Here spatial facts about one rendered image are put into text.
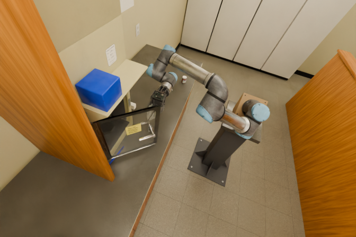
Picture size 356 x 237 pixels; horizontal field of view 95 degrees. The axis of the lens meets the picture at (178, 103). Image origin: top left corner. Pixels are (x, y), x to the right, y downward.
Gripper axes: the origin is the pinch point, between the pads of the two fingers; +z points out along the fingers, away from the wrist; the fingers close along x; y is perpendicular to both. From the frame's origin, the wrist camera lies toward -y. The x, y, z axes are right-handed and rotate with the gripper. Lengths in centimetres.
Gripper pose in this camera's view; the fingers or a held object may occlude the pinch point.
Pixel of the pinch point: (149, 118)
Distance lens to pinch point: 87.3
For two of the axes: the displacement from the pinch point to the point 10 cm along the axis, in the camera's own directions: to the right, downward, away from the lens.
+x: 9.3, 3.4, -1.0
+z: -3.2, 6.9, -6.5
